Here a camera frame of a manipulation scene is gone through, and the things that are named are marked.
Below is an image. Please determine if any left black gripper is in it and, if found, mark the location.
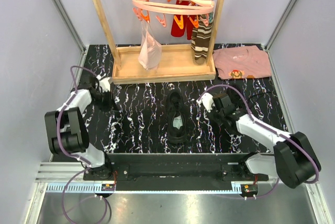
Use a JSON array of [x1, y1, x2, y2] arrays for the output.
[[91, 89, 119, 112]]

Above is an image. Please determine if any black shoelace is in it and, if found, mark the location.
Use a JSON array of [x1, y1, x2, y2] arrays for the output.
[[247, 91, 273, 109]]

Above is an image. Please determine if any black shoe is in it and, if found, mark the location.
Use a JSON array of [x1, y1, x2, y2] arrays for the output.
[[165, 89, 187, 144], [225, 84, 248, 136]]

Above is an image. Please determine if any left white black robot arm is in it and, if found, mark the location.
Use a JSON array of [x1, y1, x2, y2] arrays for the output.
[[44, 77, 120, 180]]

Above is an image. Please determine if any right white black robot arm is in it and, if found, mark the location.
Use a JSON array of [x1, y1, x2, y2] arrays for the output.
[[200, 93, 321, 188]]

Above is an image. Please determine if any black marble pattern mat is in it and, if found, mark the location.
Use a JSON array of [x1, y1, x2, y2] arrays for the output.
[[51, 43, 304, 162]]

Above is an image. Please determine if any pink folded t-shirt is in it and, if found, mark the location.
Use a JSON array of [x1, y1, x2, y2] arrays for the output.
[[213, 46, 272, 80]]

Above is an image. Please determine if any pink hanging bra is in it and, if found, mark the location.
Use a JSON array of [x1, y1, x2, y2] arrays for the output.
[[138, 21, 162, 71]]

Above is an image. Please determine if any right orange connector box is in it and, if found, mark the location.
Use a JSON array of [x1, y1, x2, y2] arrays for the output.
[[241, 184, 258, 195]]

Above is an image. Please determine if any orange connector box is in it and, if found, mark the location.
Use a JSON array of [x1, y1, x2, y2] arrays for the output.
[[101, 183, 116, 192], [241, 184, 258, 195]]

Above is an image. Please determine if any brown striped hanging sock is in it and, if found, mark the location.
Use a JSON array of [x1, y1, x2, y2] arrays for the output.
[[191, 13, 213, 65]]

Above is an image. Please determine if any left orange connector box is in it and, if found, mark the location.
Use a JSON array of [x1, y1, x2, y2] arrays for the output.
[[101, 183, 116, 192]]

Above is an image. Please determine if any red hanging sock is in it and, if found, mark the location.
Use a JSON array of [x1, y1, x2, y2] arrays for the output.
[[171, 15, 194, 40]]

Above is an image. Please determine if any pink round clip hanger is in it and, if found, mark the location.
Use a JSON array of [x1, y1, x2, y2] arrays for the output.
[[132, 0, 215, 27]]

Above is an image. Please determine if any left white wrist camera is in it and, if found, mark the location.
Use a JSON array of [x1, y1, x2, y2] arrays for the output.
[[96, 75, 112, 93]]

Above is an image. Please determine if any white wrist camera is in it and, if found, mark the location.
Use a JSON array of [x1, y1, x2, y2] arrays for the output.
[[96, 75, 112, 93], [197, 93, 214, 112]]

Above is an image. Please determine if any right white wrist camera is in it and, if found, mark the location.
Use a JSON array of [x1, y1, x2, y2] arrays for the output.
[[197, 93, 214, 112]]

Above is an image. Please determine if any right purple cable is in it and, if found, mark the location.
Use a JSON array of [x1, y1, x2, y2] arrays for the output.
[[197, 84, 321, 200]]

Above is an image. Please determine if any wooden drying rack frame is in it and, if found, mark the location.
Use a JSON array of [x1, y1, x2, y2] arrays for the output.
[[92, 0, 224, 84]]

